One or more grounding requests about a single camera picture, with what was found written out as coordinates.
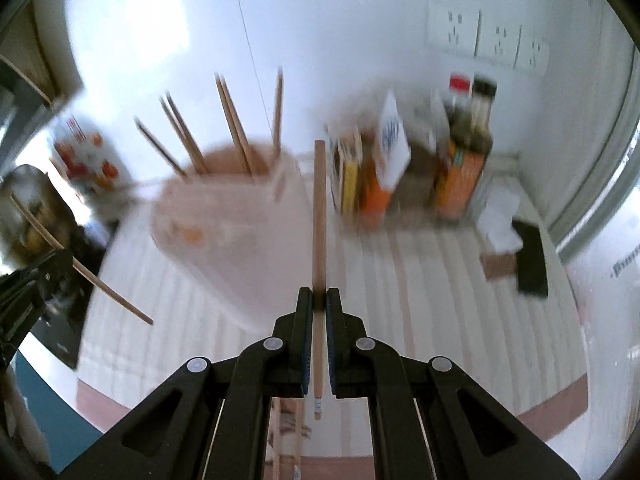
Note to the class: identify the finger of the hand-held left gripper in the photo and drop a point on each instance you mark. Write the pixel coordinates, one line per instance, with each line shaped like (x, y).
(40, 275)

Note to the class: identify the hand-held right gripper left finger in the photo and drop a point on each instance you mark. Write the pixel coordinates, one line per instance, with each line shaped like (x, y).
(304, 340)

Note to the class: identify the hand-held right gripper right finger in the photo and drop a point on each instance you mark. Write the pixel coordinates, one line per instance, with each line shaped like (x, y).
(332, 340)

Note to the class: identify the thin brown chopstick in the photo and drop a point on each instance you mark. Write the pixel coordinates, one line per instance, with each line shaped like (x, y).
(116, 301)

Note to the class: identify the cream round utensil holder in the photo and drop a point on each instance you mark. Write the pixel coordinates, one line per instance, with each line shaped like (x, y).
(225, 240)

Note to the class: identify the light chopstick with printed end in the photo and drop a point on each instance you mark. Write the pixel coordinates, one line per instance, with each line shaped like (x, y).
(320, 210)

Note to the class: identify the group of wooden chopsticks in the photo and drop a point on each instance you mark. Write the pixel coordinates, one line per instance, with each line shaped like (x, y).
(235, 125)

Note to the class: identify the black gas stove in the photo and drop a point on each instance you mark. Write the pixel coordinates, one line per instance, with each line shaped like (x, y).
(65, 320)

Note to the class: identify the stainless steel steamer pot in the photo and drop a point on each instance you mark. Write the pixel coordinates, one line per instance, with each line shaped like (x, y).
(35, 210)

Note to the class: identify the wooden stool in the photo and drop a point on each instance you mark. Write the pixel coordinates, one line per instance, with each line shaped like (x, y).
(285, 430)

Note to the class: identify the cat printed striped mat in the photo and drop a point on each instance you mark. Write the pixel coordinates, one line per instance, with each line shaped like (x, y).
(450, 320)

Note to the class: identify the orange packet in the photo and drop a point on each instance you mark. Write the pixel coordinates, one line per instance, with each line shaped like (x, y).
(375, 195)

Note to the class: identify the yellow box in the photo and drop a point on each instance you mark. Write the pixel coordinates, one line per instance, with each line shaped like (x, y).
(350, 175)

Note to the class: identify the brown card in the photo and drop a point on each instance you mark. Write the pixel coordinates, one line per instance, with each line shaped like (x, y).
(499, 266)

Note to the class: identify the white tissue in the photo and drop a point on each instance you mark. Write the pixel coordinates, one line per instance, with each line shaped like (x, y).
(497, 220)

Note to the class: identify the orange label oil bottle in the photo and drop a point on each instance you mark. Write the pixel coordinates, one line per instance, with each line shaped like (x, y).
(460, 180)

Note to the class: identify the white and blue packet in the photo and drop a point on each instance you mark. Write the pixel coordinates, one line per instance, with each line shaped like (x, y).
(392, 140)

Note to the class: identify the black phone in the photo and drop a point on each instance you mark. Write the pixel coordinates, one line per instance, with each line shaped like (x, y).
(532, 260)

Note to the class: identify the black range hood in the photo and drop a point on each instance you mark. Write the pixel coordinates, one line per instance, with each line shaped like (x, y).
(30, 55)

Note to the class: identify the black cap sauce bottle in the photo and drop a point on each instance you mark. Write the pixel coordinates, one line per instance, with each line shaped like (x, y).
(482, 115)

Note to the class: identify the red cap sauce bottle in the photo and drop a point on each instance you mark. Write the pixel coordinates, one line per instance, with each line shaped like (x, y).
(460, 95)

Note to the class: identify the metal window frame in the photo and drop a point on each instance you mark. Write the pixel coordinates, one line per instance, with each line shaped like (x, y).
(595, 170)

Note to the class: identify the white wall socket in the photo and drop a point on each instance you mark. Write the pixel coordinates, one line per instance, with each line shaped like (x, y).
(454, 30)
(534, 51)
(500, 42)

